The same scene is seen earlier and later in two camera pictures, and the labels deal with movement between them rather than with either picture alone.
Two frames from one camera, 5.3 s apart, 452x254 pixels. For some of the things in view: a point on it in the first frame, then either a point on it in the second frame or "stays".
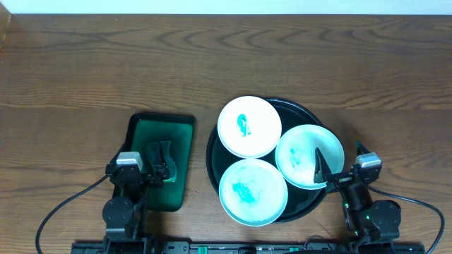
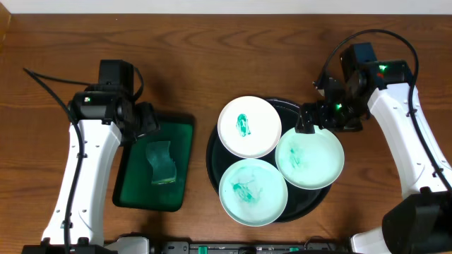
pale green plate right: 295,154 stays
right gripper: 340,179 -> 322,106
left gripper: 152,173 -> 149,120
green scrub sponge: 157,152 stays
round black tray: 217,158 -> 301,203
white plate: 249,126 stays
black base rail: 345,247 stays
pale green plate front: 253,192 stays
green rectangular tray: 179,130 stays
